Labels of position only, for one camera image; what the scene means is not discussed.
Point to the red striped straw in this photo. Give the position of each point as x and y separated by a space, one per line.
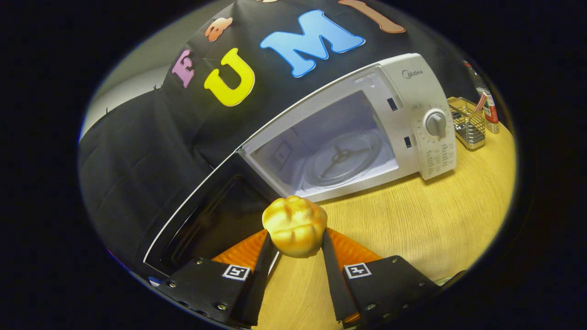
480 101

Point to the clear plastic water bottle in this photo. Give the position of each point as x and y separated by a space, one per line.
491 110

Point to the glass turntable plate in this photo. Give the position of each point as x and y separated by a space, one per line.
348 158

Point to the white microwave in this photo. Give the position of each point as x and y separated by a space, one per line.
412 119

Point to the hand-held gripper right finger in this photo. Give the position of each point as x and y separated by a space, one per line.
335 279

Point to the golden bread bun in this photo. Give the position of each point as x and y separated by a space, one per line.
296 224

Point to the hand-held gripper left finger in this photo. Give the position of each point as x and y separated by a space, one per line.
257 284

